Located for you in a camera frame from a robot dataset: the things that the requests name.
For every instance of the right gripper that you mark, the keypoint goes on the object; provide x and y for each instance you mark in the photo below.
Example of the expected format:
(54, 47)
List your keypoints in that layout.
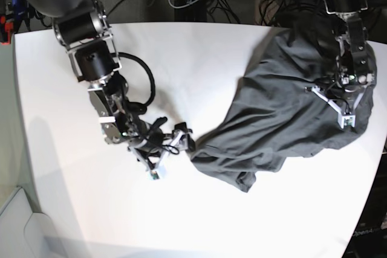
(147, 139)

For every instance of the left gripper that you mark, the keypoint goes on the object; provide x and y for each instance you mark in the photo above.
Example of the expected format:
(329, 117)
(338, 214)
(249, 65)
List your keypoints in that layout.
(349, 79)

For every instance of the dark grey t-shirt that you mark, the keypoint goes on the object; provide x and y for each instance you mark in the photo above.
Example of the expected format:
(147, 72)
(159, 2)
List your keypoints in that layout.
(272, 115)

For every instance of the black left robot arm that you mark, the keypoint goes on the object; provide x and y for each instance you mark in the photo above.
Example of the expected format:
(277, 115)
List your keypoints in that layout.
(350, 33)

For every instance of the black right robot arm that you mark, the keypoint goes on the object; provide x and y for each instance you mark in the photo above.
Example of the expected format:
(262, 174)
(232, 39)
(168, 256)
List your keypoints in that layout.
(81, 27)

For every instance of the red clamp tool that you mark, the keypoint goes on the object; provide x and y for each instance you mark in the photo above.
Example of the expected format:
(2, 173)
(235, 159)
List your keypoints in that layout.
(7, 28)

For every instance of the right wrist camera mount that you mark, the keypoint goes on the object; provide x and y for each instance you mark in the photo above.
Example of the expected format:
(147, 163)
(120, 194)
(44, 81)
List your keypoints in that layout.
(154, 164)

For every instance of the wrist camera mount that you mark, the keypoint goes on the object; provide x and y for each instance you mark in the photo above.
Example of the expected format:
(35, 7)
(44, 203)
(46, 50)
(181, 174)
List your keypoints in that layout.
(154, 164)
(345, 107)

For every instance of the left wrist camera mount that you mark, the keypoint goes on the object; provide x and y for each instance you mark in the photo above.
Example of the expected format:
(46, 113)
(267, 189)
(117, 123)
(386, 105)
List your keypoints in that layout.
(345, 107)

